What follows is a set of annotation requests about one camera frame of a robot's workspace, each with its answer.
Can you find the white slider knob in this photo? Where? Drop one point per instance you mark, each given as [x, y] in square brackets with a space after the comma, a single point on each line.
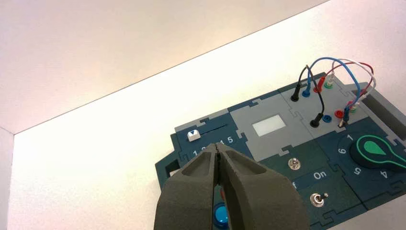
[193, 135]

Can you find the metal toggle switch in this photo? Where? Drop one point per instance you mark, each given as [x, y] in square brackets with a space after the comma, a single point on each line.
[317, 200]
[294, 163]

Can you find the red push button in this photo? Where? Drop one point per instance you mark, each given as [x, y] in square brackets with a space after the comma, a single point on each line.
[222, 193]

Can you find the white display window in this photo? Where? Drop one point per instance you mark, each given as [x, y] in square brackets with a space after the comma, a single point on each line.
[269, 125]

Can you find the blue grey control box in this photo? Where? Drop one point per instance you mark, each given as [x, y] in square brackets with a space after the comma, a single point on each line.
[285, 152]

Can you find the blue push button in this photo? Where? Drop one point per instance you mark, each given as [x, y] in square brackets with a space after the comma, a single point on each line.
[219, 215]

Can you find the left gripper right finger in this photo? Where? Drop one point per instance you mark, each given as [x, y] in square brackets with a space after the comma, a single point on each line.
[263, 196]

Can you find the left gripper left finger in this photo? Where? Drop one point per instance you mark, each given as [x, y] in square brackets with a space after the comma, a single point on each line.
[187, 200]

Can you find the green rotary knob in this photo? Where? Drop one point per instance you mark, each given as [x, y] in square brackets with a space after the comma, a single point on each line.
[371, 155]

